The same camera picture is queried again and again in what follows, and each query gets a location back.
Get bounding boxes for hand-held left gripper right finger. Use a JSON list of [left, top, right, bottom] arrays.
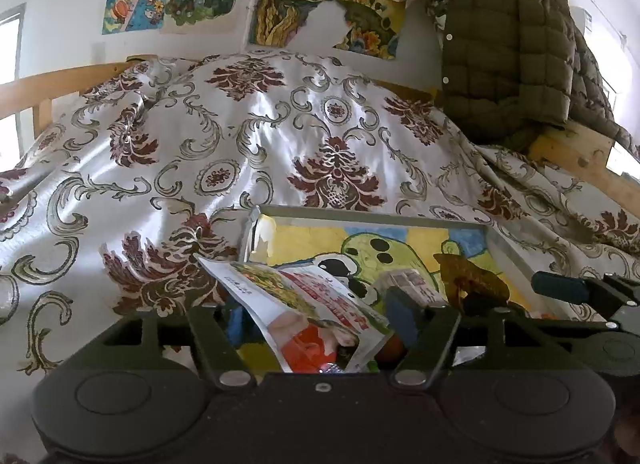
[[384, 289, 553, 389]]

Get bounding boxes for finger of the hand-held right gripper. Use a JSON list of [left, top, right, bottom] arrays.
[[531, 271, 610, 303]]

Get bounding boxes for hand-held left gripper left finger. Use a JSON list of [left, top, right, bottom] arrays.
[[92, 303, 254, 391]]

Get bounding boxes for navy blue stick packet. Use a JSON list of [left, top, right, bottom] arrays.
[[225, 309, 262, 347]]

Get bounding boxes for small orange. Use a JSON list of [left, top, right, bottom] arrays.
[[374, 334, 407, 366]]

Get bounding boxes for puffed rice cake packet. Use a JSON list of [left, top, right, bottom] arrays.
[[379, 268, 447, 308]]

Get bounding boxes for clear dried meat packet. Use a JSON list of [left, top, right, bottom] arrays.
[[432, 253, 512, 318]]

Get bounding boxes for green and white snack packet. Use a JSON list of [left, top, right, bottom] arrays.
[[197, 257, 394, 375]]

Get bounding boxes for grey tray with cartoon painting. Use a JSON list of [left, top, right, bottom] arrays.
[[244, 204, 602, 376]]

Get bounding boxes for floral patterned blanket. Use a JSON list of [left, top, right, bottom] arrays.
[[0, 49, 640, 376]]

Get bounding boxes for olive quilted jacket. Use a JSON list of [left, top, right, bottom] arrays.
[[426, 0, 640, 157]]

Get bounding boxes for window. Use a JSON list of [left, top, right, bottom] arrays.
[[0, 3, 27, 155]]

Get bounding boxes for wooden bed frame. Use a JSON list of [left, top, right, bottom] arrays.
[[0, 54, 640, 191]]

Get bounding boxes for torn colourful wall poster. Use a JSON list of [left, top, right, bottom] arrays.
[[248, 0, 407, 60]]

